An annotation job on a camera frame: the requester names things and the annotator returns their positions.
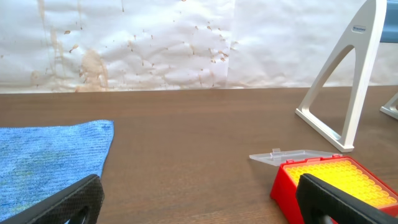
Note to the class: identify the red and yellow tip box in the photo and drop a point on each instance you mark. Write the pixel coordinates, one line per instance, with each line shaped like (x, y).
(342, 174)

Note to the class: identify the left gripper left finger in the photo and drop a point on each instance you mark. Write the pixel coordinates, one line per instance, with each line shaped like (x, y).
(71, 202)

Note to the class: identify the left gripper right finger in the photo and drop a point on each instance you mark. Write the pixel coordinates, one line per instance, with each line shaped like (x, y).
(329, 205)

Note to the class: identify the blue cloth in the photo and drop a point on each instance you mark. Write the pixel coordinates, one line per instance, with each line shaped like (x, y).
(46, 155)

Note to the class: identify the white and blue stand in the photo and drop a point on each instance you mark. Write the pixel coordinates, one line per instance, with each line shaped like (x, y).
(360, 77)

